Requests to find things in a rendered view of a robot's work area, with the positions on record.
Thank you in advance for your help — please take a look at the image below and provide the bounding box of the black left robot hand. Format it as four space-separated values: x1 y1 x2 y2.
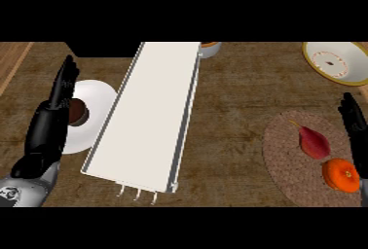
10 54 79 180

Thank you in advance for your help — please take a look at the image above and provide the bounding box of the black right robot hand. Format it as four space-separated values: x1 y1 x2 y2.
336 91 368 178

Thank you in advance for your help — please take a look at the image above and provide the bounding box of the round woven placemat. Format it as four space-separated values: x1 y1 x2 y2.
261 109 363 208

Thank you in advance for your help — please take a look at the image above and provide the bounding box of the white tiered shelf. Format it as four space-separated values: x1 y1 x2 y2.
78 42 202 206

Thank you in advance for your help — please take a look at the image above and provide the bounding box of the brown cupcake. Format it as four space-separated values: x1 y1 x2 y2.
67 98 89 127

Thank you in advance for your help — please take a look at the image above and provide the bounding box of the white round plate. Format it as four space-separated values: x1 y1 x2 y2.
60 79 119 156

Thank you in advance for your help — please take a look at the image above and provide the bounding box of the orange fruit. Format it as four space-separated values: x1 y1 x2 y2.
320 158 361 194

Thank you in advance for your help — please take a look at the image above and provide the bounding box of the white bowl with yellow rim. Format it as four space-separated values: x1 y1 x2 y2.
299 42 368 88

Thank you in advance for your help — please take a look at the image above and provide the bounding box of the grey cup with orange contents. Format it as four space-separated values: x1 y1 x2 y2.
197 42 222 59

